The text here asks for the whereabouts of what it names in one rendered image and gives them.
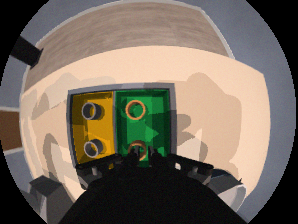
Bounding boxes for bronze bushing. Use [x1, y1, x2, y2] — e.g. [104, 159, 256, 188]
[126, 100, 145, 120]
[128, 140, 147, 160]

